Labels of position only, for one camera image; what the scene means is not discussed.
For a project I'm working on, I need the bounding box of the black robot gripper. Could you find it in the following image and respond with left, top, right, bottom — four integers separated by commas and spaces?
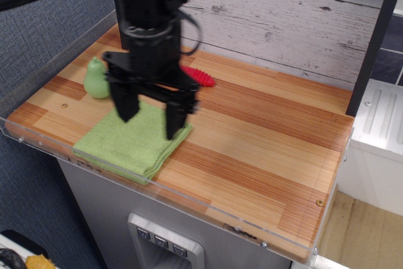
103, 23, 200, 140

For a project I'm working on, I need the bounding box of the green cloth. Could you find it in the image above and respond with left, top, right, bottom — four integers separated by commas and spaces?
73, 101, 192, 185

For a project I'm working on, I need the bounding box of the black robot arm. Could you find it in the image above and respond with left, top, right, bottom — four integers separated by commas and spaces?
103, 0, 199, 140

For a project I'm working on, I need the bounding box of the green plastic pear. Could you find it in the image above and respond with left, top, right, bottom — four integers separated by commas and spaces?
83, 57, 110, 99

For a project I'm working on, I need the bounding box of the grey toy fridge cabinet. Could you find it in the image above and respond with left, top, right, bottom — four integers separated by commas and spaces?
59, 160, 292, 268

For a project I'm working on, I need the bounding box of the silver dispenser button panel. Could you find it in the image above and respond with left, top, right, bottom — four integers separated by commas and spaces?
127, 213, 205, 268

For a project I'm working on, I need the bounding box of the yellow object bottom left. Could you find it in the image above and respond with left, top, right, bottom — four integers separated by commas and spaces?
25, 255, 57, 269

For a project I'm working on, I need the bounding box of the white toy sink unit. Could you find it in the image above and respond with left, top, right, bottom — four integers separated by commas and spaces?
336, 80, 402, 215

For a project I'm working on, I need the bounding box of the fork with red handle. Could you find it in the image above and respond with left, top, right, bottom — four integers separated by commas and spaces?
181, 66, 215, 87

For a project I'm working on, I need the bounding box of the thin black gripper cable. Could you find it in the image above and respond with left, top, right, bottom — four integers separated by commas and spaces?
176, 10, 202, 56

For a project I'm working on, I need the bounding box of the right dark post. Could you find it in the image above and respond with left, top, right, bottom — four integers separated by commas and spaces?
346, 0, 398, 117

